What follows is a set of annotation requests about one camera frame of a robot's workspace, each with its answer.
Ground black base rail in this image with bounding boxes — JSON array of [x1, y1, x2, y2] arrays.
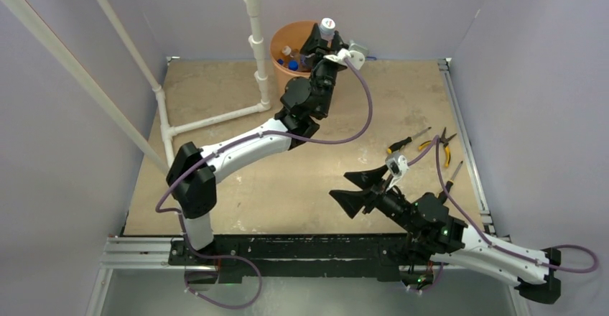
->
[[168, 233, 428, 283]]

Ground yellow handled pliers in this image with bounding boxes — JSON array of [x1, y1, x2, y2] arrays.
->
[[418, 127, 457, 167]]

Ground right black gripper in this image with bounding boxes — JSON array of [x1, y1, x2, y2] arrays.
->
[[328, 163, 419, 235]]

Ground orange plastic bin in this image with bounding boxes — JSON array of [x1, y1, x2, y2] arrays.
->
[[269, 20, 315, 97]]

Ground blue label water bottle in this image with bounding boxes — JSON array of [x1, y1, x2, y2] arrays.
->
[[287, 60, 300, 71]]

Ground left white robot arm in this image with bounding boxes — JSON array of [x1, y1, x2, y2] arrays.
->
[[166, 24, 348, 265]]

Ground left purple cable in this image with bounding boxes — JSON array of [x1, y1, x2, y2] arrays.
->
[[154, 58, 374, 258]]

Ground crushed clear bottle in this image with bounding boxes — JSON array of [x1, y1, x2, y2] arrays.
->
[[318, 17, 336, 43]]

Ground yellow tea bottle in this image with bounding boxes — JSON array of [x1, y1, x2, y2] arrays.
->
[[281, 45, 300, 66]]

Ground white PVC pipe frame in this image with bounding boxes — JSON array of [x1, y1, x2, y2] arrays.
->
[[1, 0, 271, 172]]

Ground purple cable loop front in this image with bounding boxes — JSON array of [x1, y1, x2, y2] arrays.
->
[[184, 256, 264, 310]]

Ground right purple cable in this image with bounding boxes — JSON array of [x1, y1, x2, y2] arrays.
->
[[406, 135, 600, 274]]

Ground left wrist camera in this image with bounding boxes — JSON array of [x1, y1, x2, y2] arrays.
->
[[323, 43, 368, 70]]

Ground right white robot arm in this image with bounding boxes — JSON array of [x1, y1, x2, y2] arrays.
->
[[329, 162, 562, 305]]

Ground small blue label bottle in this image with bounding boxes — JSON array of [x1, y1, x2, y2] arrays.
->
[[299, 53, 315, 73]]

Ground metal side rail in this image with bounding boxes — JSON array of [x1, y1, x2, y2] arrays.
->
[[437, 58, 498, 237]]

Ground black yellow screwdriver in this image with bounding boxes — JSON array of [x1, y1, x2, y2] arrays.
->
[[386, 126, 432, 154], [438, 161, 463, 204]]

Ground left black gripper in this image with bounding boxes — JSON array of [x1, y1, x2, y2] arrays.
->
[[300, 24, 343, 118]]

